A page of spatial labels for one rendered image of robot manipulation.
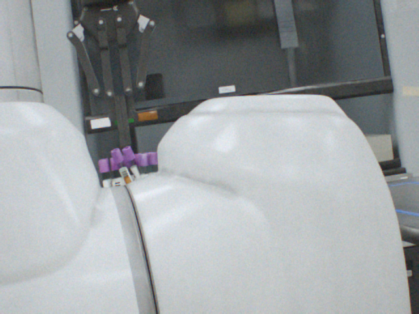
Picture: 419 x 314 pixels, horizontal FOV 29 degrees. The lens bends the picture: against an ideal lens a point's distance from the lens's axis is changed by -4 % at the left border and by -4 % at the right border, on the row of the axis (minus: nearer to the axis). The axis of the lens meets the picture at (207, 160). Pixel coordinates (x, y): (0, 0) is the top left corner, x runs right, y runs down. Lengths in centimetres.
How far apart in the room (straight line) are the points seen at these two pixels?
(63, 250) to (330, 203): 16
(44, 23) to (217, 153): 116
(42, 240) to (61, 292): 3
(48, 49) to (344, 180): 118
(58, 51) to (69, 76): 5
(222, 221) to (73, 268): 9
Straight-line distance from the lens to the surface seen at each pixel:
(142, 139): 222
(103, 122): 159
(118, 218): 51
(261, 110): 52
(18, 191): 49
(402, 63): 172
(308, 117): 52
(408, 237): 92
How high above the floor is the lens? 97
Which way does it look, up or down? 3 degrees down
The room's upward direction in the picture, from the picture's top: 8 degrees counter-clockwise
